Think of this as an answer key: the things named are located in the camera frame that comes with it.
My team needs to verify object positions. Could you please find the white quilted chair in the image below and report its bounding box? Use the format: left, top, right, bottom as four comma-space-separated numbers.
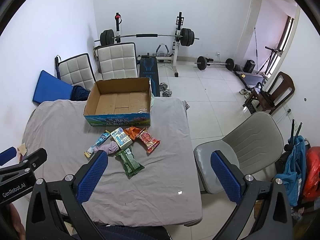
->
96, 42, 138, 80
56, 53, 96, 90

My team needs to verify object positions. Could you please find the white barbell rack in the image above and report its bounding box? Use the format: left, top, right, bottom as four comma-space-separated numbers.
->
114, 11, 184, 77

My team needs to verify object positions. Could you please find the blue jacket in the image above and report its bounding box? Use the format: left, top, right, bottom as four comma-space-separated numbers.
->
275, 135, 306, 207

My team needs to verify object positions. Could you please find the black blue weight bench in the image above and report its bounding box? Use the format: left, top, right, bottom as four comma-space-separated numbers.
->
139, 56, 160, 97

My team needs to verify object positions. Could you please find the light blue Nestle pouch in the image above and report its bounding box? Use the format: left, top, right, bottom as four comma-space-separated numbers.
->
84, 130, 111, 158

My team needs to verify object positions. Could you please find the chrome dumbbell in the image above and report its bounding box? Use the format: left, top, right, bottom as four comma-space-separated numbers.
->
159, 82, 172, 98

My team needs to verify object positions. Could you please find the barbell on floor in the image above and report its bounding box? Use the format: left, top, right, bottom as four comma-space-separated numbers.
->
195, 56, 235, 71

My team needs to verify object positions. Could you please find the barbell on rack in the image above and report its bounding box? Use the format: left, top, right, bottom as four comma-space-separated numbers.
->
95, 28, 199, 47

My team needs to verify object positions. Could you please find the white quilted chair left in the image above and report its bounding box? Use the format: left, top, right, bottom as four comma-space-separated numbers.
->
56, 53, 96, 90

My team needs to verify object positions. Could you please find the blue foam mat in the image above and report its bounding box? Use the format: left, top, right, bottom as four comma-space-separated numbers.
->
33, 70, 73, 104

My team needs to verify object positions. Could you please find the treadmill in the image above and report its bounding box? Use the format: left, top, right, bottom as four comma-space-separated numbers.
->
233, 46, 283, 89

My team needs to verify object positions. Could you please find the orange snack bag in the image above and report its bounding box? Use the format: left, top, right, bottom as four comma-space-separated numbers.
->
123, 126, 143, 141

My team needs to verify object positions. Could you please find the person's hand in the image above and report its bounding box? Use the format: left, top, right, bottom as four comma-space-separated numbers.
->
8, 203, 25, 240

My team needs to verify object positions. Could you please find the dark blue clothing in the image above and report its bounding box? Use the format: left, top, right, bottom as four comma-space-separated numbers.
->
70, 85, 90, 101

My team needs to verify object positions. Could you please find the purple soft cloth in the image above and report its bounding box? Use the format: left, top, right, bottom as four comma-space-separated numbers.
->
93, 141, 119, 155

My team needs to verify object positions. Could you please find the green snack bag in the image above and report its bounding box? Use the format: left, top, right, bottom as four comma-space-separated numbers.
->
116, 146, 145, 179

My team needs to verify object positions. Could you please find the grey table cloth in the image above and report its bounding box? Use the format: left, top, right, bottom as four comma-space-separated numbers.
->
23, 98, 202, 226

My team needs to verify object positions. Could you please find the white quilted chair right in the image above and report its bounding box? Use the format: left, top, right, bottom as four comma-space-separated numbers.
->
96, 42, 138, 80

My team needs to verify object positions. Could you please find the red snack bag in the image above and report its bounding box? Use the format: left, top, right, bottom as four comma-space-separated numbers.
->
137, 128, 161, 154

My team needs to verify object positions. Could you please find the black speaker box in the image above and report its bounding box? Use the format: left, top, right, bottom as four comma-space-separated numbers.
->
243, 60, 255, 73

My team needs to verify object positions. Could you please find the yellow blue tissue pack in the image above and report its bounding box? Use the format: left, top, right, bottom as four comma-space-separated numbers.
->
111, 127, 133, 150

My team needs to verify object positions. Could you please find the cardboard box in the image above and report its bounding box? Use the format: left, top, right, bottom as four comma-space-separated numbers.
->
84, 77, 151, 126

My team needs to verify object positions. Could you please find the dark wooden chair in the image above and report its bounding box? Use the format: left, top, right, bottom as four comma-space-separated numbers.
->
242, 72, 295, 115

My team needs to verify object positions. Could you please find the grey office chair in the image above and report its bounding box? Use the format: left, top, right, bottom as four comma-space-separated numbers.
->
194, 112, 284, 194

